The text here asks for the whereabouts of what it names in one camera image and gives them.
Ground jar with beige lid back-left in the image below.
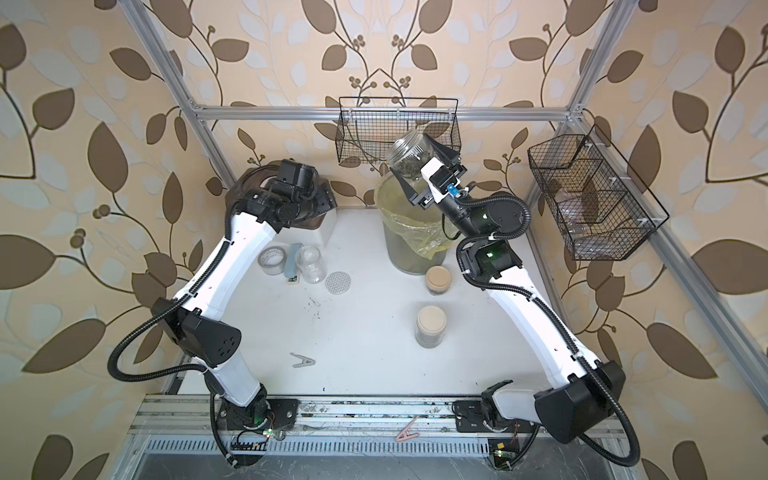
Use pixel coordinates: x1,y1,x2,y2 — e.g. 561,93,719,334
385,130,436,181

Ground clear jar with tea leaves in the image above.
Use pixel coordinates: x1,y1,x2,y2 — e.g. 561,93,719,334
296,245,327,284

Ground patterned white jar lid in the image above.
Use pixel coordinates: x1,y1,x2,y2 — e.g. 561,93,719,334
324,271,352,295

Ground jar with beige lid front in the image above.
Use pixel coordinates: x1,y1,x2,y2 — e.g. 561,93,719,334
415,305,447,348

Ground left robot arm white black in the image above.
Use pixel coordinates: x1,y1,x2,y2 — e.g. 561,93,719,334
107,160,337,430

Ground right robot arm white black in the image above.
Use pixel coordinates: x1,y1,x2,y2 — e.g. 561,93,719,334
385,130,641,467

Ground brown lidded storage box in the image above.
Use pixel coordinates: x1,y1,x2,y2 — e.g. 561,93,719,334
225,160,337,247

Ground yellow trash bag liner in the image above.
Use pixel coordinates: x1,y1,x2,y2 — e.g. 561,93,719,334
374,173,454,259

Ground mesh trash bin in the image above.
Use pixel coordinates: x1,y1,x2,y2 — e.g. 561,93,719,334
374,173,453,275

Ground tape roll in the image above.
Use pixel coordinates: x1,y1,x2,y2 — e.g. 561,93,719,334
257,246,287,276

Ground jar with beige lid back-right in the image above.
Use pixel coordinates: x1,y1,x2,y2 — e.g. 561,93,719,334
425,265,452,295

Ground plastic bag in right basket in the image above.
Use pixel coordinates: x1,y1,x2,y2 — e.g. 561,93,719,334
557,199,634,260

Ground grey clip on table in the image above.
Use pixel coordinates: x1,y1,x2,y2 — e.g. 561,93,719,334
290,352,316,368

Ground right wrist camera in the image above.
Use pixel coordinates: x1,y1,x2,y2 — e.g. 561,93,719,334
420,157,466,203

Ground back wire basket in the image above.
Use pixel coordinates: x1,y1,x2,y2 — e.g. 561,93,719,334
332,95,462,168

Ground wire basket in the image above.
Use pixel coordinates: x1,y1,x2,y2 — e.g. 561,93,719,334
527,126,669,261
332,95,462,168

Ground right wire basket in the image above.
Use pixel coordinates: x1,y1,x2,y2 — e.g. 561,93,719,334
527,126,669,261

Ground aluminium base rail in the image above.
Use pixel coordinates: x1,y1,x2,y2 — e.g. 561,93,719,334
128,395,625,457

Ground pink clip on rail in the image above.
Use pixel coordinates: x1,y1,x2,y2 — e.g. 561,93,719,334
395,416,420,443

